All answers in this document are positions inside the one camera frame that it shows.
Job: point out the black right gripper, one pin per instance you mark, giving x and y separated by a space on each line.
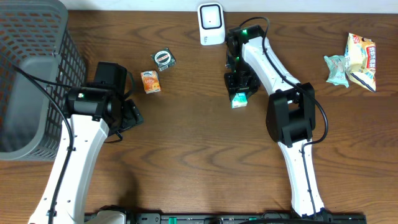
231 85

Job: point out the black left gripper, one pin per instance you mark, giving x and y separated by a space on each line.
131 115

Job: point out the small teal white box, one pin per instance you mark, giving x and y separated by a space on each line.
239 100

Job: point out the small orange juice box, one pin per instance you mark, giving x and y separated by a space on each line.
151 81

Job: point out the dark green round-label packet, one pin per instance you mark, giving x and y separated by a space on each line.
164 59

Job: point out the teal candy wrapper packet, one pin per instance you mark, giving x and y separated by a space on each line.
337 67

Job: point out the large white snack bag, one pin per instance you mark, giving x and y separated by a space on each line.
360 55

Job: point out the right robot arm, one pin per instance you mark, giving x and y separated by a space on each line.
290 117

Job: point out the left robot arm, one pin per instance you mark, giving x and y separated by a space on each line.
91 114

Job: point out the white barcode scanner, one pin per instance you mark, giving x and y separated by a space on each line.
211 23

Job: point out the grey plastic mesh basket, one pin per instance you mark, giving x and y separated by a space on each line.
35 38

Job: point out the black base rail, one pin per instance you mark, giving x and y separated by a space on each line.
109 216

